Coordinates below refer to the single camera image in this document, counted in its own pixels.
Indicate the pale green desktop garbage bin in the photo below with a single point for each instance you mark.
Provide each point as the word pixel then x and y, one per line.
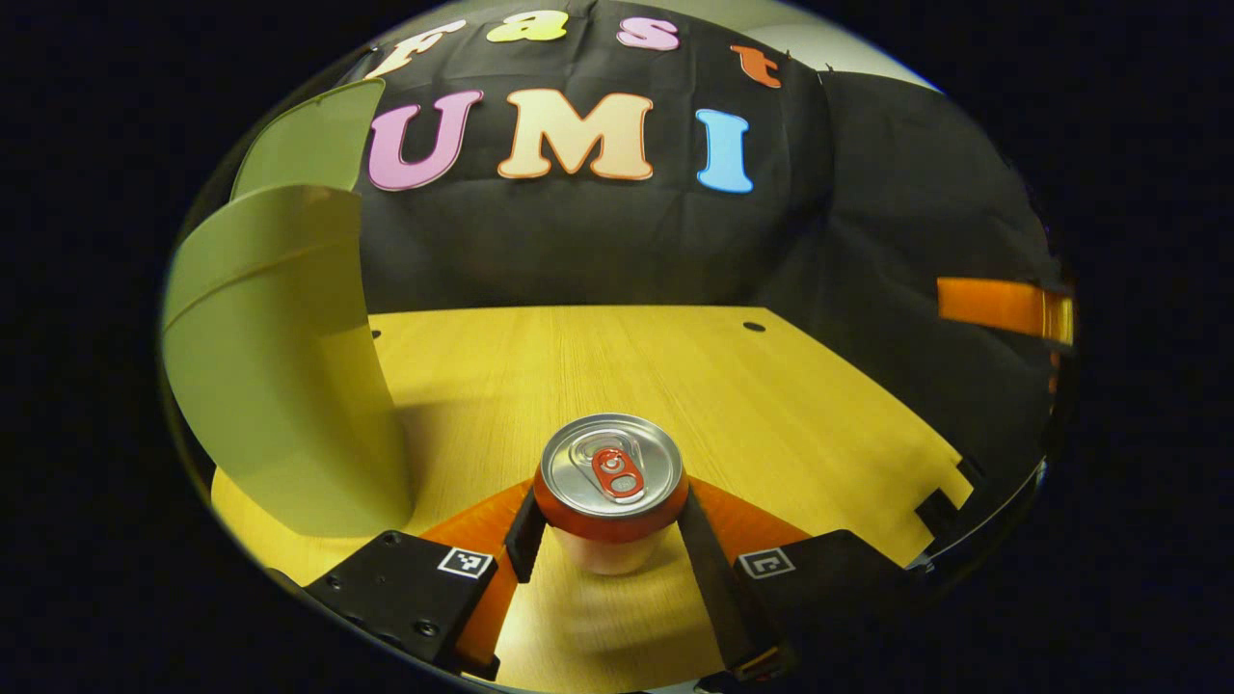
pixel 280 386

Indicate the red pop can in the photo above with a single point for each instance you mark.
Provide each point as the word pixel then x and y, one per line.
pixel 609 463

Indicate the wooden desktop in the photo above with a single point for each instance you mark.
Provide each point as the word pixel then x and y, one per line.
pixel 771 414

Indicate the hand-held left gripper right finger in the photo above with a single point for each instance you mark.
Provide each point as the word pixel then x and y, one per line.
pixel 718 578

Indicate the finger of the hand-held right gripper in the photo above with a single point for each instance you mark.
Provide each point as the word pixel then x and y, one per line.
pixel 993 306

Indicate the black backdrop cloth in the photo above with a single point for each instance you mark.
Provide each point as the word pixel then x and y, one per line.
pixel 598 241

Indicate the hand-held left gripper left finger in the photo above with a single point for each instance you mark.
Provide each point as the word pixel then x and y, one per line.
pixel 525 540

